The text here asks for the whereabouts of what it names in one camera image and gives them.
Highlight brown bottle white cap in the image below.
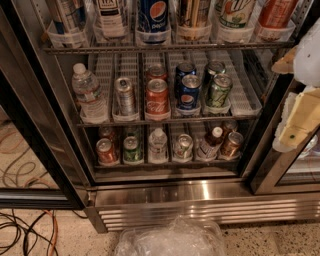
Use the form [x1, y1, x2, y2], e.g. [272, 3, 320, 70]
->
[197, 127, 223, 159]

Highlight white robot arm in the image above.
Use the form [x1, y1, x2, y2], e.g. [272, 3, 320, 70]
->
[272, 18, 320, 152]

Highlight brown can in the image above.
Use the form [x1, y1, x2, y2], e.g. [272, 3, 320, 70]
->
[220, 132, 244, 157]
[222, 120, 238, 136]

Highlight green soda can front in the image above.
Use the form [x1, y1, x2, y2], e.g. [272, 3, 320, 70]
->
[206, 74, 233, 108]

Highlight right glass fridge door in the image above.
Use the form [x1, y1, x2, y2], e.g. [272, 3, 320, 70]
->
[249, 80, 320, 195]

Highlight blue pepsi can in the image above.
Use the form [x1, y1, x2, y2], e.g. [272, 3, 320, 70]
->
[177, 74, 201, 110]
[174, 61, 196, 98]

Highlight green soda can rear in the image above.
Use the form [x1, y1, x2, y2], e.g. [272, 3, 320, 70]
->
[202, 60, 226, 94]

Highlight blue Pepsi can rear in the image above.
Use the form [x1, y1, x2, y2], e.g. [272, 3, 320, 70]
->
[174, 61, 196, 98]

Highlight blue white labelled bottle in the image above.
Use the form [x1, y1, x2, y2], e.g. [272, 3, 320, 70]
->
[45, 0, 86, 34]

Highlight red coca-cola can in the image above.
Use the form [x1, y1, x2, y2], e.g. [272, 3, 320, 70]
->
[146, 63, 168, 81]
[146, 79, 169, 115]

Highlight green soda can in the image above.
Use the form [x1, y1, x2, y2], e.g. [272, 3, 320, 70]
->
[202, 60, 226, 94]
[206, 74, 233, 108]

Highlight black cables on floor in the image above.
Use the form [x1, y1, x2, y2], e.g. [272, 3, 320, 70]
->
[0, 209, 89, 256]

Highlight blue Pepsi plastic bottle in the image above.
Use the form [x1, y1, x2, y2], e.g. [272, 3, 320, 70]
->
[137, 0, 168, 35]

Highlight brown can bottom front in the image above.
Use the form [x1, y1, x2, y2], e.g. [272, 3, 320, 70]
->
[220, 132, 244, 157]

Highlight red Coca-Cola can rear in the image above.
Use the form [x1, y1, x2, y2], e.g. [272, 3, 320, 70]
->
[146, 63, 168, 81]

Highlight clear plastic bag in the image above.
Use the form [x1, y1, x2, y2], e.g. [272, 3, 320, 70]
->
[114, 216, 227, 256]

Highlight silver diet soda can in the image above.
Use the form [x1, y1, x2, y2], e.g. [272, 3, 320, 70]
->
[115, 77, 135, 116]

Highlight green 7UP plastic bottle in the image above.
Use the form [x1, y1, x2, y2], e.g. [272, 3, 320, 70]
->
[219, 0, 256, 29]

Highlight brown gold labelled bottle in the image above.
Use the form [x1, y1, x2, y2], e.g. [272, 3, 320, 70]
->
[177, 0, 211, 28]

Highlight clear water bottle middle shelf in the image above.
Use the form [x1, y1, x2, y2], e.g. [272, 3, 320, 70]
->
[72, 63, 107, 124]

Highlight orange soda can bottom front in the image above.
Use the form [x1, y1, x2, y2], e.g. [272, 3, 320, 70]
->
[96, 138, 118, 164]

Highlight brown can bottom rear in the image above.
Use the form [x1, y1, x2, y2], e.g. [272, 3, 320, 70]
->
[222, 120, 238, 136]

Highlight orange soda can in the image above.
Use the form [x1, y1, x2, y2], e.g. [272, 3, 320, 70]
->
[96, 138, 118, 164]
[98, 126, 117, 143]

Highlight orange cable on floor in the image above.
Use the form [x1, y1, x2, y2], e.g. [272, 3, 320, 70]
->
[43, 209, 60, 256]

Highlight blue Pepsi can front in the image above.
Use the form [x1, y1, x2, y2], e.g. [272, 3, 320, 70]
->
[177, 74, 201, 110]

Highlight stainless steel fridge cabinet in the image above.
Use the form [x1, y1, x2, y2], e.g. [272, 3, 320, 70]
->
[0, 0, 320, 234]

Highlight orange soda can bottom rear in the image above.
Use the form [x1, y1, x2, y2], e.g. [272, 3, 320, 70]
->
[98, 126, 117, 143]

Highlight white labelled dark bottle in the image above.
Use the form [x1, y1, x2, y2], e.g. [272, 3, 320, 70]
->
[94, 0, 128, 39]

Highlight red Coca-Cola can front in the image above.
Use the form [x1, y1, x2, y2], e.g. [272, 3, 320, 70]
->
[146, 79, 169, 115]

